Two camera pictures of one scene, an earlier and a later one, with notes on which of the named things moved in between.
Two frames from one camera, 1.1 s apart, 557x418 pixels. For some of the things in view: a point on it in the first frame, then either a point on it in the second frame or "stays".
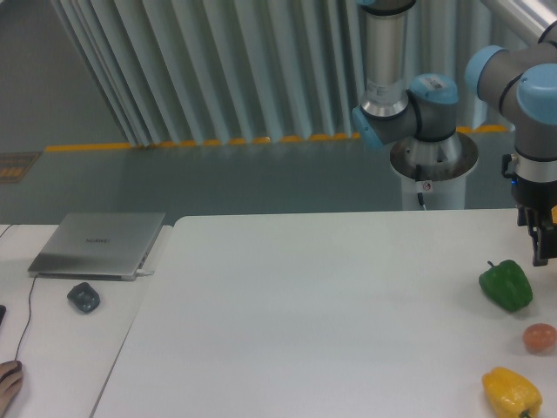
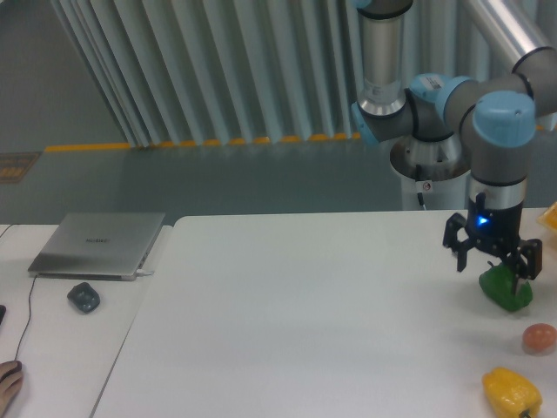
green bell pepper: [507, 284] stays
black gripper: [541, 196] -> [497, 230]
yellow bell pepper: [510, 394] stays
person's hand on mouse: [10, 384] stays
